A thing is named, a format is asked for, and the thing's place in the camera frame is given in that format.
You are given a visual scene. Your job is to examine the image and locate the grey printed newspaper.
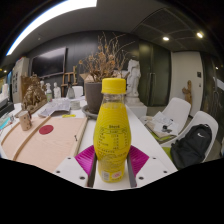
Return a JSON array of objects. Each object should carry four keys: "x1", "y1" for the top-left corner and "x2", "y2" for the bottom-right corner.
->
[{"x1": 37, "y1": 98, "x2": 73, "y2": 118}]

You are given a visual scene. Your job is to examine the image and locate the black backpack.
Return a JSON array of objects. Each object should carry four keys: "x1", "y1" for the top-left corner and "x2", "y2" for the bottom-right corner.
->
[{"x1": 169, "y1": 123, "x2": 213, "y2": 170}]

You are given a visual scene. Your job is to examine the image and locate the black flat box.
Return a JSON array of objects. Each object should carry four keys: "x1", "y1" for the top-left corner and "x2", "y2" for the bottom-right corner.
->
[{"x1": 0, "y1": 98, "x2": 15, "y2": 118}]

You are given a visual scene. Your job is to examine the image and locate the white plastic chair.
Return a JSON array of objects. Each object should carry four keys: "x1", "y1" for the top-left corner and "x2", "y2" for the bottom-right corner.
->
[
  {"x1": 72, "y1": 85, "x2": 84, "y2": 99},
  {"x1": 161, "y1": 110, "x2": 219, "y2": 171},
  {"x1": 139, "y1": 97, "x2": 192, "y2": 141}
]

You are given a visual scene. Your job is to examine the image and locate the white green spray bottle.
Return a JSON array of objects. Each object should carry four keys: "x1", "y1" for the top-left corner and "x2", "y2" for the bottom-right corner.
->
[{"x1": 45, "y1": 82, "x2": 54, "y2": 103}]

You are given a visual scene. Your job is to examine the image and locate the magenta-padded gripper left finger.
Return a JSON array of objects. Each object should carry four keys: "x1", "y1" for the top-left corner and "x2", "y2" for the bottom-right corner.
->
[{"x1": 52, "y1": 144, "x2": 98, "y2": 189}]

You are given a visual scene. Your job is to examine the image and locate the small white figurine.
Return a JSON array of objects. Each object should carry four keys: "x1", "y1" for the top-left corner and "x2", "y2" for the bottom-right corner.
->
[{"x1": 52, "y1": 81, "x2": 63, "y2": 99}]

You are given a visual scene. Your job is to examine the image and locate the flat round red coaster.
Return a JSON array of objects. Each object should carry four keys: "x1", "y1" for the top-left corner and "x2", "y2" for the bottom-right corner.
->
[{"x1": 38, "y1": 124, "x2": 55, "y2": 136}]

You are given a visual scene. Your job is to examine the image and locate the tall white statue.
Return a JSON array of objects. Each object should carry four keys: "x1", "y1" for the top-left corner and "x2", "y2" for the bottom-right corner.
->
[{"x1": 124, "y1": 59, "x2": 148, "y2": 118}]

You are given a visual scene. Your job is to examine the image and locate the wooden easel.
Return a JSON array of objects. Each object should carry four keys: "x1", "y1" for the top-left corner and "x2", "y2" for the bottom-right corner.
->
[{"x1": 60, "y1": 65, "x2": 78, "y2": 98}]

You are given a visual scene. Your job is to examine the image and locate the white cabinet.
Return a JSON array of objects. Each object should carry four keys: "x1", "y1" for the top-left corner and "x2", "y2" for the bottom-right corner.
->
[{"x1": 11, "y1": 57, "x2": 30, "y2": 104}]

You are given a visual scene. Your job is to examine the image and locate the stack of papers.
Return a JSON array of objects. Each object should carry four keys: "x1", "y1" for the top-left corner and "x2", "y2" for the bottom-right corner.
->
[{"x1": 145, "y1": 110, "x2": 180, "y2": 139}]

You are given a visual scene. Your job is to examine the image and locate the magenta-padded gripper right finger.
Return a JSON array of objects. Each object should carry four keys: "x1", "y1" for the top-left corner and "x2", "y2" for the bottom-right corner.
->
[{"x1": 125, "y1": 145, "x2": 179, "y2": 189}]

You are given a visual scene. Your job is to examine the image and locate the black wall screen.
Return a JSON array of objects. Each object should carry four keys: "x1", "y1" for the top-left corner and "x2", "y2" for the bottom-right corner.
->
[{"x1": 30, "y1": 46, "x2": 68, "y2": 79}]

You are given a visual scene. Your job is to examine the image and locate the yellow drink bottle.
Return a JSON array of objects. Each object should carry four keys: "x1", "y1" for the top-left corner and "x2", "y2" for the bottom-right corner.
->
[{"x1": 93, "y1": 77, "x2": 132, "y2": 184}]

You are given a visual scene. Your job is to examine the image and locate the long ceiling light strip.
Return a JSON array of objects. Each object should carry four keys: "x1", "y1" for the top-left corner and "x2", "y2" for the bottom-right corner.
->
[{"x1": 5, "y1": 0, "x2": 98, "y2": 57}]

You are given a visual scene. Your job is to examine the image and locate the dried plant in grey pot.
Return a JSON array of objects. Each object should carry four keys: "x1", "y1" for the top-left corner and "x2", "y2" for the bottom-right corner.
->
[{"x1": 78, "y1": 31, "x2": 136, "y2": 114}]

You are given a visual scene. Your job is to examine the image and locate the wooden figure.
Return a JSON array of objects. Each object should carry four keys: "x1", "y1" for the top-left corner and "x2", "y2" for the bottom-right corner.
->
[{"x1": 181, "y1": 79, "x2": 193, "y2": 105}]

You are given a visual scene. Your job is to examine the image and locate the colourful painted pad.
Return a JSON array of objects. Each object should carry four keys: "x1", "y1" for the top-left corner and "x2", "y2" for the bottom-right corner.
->
[{"x1": 0, "y1": 113, "x2": 12, "y2": 131}]

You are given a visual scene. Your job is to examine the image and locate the beige cup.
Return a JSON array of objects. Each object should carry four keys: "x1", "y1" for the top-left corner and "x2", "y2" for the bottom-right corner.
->
[{"x1": 17, "y1": 110, "x2": 33, "y2": 132}]

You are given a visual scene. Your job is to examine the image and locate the grey plant saucer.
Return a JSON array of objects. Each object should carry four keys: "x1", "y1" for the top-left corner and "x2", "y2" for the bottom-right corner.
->
[{"x1": 80, "y1": 104, "x2": 99, "y2": 120}]

